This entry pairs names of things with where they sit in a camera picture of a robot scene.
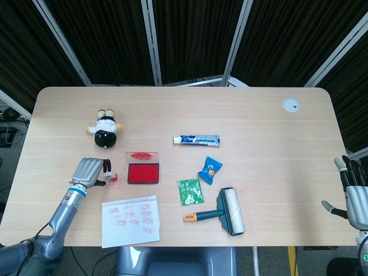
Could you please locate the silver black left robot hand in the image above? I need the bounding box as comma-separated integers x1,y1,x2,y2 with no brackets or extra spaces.
70,156,113,190

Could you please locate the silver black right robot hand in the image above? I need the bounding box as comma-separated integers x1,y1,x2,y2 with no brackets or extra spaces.
321,155,368,231

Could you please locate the black white plush doll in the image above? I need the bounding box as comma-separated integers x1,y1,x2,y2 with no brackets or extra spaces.
87,108,126,150

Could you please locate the red ink pad clear lid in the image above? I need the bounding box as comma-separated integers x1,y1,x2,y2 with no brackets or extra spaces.
125,151,160,185

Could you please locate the stamped lined notepad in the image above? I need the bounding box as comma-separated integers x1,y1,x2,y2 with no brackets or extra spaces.
101,195,161,249

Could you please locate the green tea sachet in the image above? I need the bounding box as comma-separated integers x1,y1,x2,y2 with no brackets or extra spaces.
177,177,205,206

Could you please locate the blue white toothpaste tube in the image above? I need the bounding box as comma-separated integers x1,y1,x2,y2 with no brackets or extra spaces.
172,134,221,148

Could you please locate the teal lint roller orange tip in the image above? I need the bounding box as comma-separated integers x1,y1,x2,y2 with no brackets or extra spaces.
183,187,247,237

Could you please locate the blue snack packet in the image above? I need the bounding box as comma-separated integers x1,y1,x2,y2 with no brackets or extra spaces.
197,156,224,185

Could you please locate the grey robot torso base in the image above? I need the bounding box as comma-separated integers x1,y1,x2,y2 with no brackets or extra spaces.
116,246,239,276

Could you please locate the grey metal partition base bar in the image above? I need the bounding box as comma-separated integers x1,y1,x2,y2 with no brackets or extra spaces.
162,74,250,87

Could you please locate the grey metal partition post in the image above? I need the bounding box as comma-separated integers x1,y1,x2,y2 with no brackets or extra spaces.
32,0,92,86
304,17,368,87
0,89,32,118
221,0,252,86
140,0,163,86

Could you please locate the white round cable grommet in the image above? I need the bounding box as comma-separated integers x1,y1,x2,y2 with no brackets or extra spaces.
282,98,300,113

